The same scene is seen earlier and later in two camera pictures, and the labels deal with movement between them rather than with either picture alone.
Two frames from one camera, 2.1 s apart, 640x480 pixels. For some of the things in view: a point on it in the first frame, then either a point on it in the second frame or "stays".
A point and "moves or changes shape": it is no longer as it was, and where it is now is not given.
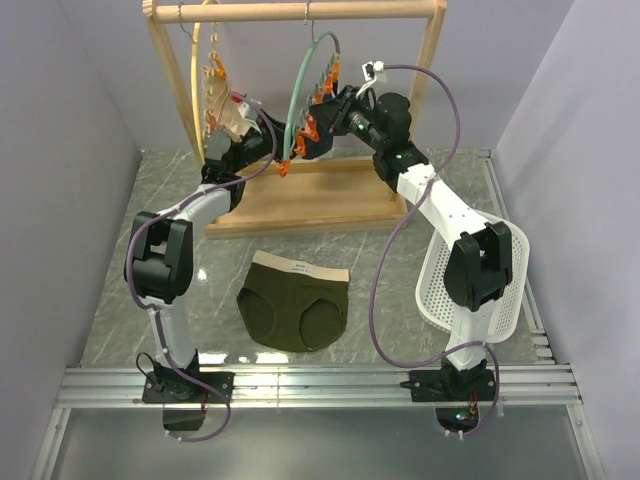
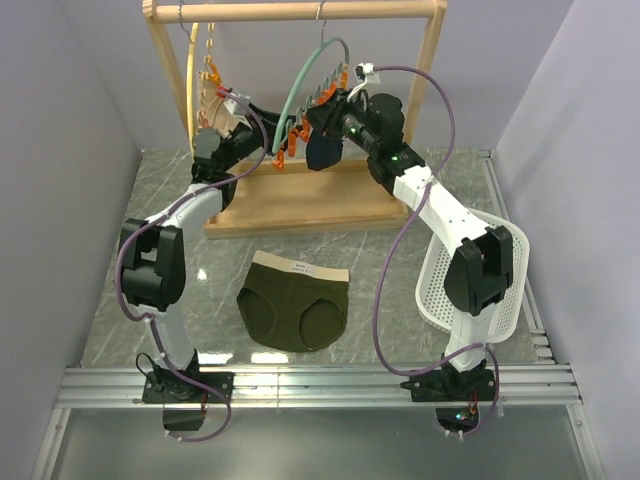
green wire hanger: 298,80 -> 324,42
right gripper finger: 324,114 stays
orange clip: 336,70 -> 344,77
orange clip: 300,143 moves or changes shape
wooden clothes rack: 300,193 stays
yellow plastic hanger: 194,85 -> 190,123
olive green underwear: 292,305 stays
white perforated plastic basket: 440,309 stays
